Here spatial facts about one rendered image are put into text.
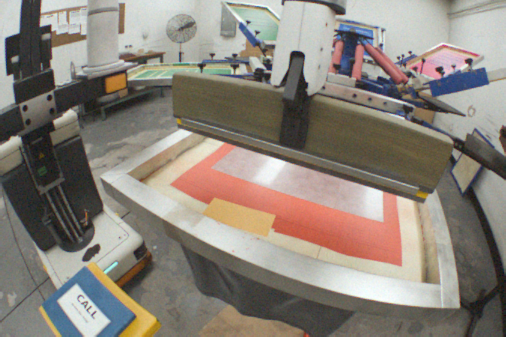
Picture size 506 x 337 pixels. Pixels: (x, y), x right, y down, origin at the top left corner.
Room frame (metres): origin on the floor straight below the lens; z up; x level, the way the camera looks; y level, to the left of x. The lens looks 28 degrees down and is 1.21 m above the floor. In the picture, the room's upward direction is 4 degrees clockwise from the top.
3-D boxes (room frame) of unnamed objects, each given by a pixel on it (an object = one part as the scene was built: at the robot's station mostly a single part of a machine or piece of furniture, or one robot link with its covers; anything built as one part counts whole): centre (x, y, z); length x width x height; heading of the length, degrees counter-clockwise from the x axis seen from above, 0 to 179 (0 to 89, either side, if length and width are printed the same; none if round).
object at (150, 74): (1.37, 0.32, 1.05); 1.08 x 0.61 x 0.23; 96
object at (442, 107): (1.55, -1.25, 0.91); 1.34 x 0.40 x 0.08; 96
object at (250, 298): (0.24, -0.04, 0.74); 0.45 x 0.03 x 0.43; 66
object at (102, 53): (0.54, 0.44, 1.21); 0.16 x 0.13 x 0.15; 64
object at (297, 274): (0.51, -0.16, 0.97); 0.79 x 0.58 x 0.04; 156
